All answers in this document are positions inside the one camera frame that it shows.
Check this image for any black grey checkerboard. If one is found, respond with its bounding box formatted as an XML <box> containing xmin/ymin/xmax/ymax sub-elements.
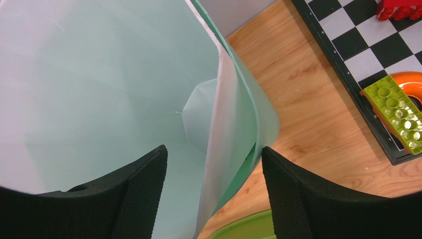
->
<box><xmin>293</xmin><ymin>0</ymin><xmax>422</xmax><ymax>165</ymax></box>

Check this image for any orange arch toy block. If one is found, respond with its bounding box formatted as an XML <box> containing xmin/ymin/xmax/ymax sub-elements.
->
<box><xmin>360</xmin><ymin>71</ymin><xmax>422</xmax><ymax>139</ymax></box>

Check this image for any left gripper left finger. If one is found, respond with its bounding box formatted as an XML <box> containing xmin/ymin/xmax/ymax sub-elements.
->
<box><xmin>0</xmin><ymin>145</ymin><xmax>168</xmax><ymax>239</ymax></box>

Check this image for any red window toy brick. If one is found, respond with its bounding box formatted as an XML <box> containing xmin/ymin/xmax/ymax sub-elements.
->
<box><xmin>376</xmin><ymin>0</ymin><xmax>422</xmax><ymax>21</ymax></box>

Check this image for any green flat toy brick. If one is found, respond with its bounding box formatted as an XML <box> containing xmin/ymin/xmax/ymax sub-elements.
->
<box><xmin>362</xmin><ymin>75</ymin><xmax>422</xmax><ymax>156</ymax></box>

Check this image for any large green plastic container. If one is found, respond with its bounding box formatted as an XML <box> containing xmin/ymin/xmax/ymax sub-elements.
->
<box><xmin>209</xmin><ymin>210</ymin><xmax>276</xmax><ymax>239</ymax></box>

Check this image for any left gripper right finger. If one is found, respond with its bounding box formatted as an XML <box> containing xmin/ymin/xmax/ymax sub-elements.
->
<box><xmin>262</xmin><ymin>147</ymin><xmax>422</xmax><ymax>239</ymax></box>

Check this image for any green bin with white liner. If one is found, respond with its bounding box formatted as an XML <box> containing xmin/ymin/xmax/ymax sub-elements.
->
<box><xmin>0</xmin><ymin>0</ymin><xmax>280</xmax><ymax>239</ymax></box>

